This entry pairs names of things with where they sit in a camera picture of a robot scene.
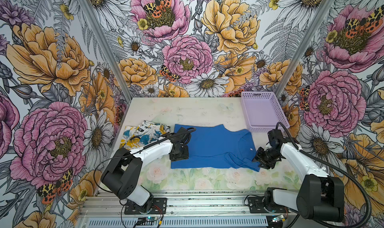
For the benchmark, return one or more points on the green circuit board right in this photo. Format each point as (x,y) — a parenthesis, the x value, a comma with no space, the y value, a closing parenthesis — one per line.
(277,219)

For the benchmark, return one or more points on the aluminium corner post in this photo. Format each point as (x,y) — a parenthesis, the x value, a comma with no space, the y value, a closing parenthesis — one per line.
(321,13)
(97,28)

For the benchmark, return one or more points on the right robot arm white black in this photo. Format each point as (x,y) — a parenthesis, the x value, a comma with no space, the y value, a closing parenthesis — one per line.
(320,197)

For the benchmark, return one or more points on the green circuit board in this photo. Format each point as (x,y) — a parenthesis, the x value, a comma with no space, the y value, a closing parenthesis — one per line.
(277,219)
(149,221)

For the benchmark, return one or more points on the left aluminium corner post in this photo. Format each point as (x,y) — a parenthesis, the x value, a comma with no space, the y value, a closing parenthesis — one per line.
(97,28)

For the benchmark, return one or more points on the green circuit board left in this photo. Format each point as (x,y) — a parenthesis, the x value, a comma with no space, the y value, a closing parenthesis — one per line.
(149,221)

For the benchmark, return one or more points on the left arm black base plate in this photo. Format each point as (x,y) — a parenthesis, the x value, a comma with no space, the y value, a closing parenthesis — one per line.
(154,206)

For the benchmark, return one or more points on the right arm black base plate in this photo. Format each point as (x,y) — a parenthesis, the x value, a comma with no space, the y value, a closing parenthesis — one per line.
(256,205)

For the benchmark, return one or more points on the white slotted cable duct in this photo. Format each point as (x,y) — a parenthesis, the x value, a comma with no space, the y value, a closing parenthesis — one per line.
(181,222)

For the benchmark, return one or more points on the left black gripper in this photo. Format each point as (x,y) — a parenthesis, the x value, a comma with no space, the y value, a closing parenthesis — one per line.
(184,156)

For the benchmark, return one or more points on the aluminium mounting rail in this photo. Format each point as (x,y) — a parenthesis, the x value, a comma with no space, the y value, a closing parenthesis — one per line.
(179,204)

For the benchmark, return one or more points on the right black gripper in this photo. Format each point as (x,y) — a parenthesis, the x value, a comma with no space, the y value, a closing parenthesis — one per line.
(258,157)

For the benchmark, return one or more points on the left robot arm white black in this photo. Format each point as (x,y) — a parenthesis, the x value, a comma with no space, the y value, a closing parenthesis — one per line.
(121,176)

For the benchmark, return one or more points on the lavender plastic laundry basket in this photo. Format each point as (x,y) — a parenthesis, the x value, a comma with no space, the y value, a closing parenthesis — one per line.
(262,111)

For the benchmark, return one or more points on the blue cloth garment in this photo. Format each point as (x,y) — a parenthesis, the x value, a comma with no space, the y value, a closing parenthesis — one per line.
(216,147)

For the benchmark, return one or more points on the right aluminium corner post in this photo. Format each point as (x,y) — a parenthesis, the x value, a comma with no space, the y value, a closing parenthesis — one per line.
(321,13)

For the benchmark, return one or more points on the white teal yellow printed garment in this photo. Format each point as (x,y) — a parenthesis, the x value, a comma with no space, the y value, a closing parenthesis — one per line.
(142,135)

